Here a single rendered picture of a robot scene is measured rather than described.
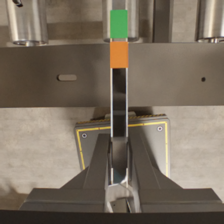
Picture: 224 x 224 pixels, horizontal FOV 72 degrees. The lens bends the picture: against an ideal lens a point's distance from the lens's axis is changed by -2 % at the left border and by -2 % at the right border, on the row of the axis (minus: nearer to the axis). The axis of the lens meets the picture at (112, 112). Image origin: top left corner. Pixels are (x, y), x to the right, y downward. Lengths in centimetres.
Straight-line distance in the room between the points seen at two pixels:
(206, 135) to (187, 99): 149
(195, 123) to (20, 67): 154
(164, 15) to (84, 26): 91
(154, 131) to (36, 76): 102
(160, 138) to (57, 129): 94
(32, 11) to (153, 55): 42
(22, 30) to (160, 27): 45
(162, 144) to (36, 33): 104
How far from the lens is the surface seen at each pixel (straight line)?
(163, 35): 65
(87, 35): 145
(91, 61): 24
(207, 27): 58
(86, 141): 121
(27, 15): 58
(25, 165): 193
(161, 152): 128
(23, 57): 27
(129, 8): 52
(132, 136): 16
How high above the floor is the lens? 140
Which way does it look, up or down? 75 degrees down
